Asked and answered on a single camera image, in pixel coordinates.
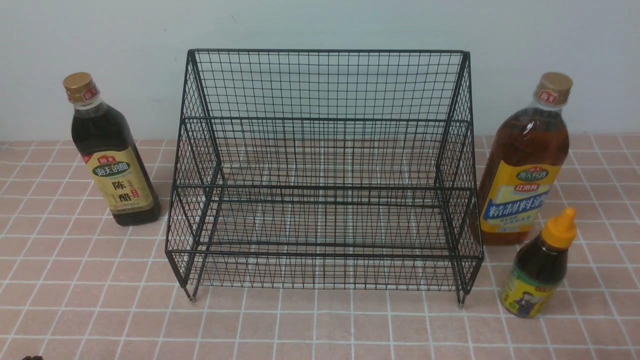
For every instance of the black wire mesh rack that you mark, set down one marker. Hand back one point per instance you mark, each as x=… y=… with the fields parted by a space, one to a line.
x=325 y=169

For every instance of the amber cooking wine bottle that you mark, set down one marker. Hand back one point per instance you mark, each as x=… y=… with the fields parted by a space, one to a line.
x=528 y=152

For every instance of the dark vinegar bottle gold cap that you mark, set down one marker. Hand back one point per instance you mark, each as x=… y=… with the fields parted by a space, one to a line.
x=102 y=136

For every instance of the small bottle orange cap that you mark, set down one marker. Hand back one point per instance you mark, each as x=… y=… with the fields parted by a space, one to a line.
x=539 y=267

